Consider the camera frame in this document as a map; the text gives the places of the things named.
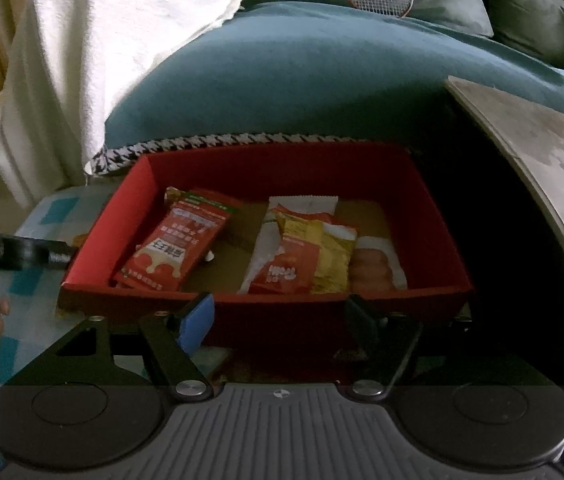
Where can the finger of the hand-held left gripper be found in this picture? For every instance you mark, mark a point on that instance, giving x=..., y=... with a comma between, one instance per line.
x=26, y=251

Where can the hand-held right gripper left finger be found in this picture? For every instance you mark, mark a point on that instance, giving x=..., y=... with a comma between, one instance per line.
x=199, y=320

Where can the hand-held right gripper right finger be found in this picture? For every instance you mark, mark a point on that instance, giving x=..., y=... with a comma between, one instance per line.
x=362, y=322

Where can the red snack packet green edge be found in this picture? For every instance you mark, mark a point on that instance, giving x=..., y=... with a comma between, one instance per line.
x=176, y=250

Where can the red yellow snack packet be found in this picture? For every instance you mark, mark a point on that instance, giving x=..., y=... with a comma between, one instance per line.
x=322, y=255

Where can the white snack packet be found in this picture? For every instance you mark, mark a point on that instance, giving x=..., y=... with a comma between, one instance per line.
x=262, y=252

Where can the red cardboard box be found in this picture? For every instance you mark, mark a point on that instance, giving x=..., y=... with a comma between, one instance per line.
x=412, y=195

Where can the light blue checked mat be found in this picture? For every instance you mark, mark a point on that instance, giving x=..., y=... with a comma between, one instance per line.
x=36, y=310

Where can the houndstooth patterned cloth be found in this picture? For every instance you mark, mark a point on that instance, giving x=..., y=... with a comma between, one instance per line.
x=111, y=160

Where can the white blanket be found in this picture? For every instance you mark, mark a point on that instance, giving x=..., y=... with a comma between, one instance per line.
x=111, y=35

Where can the dark coffee table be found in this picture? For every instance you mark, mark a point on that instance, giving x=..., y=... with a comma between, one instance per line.
x=537, y=135

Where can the blue blanket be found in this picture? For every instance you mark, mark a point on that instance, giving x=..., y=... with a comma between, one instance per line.
x=312, y=70

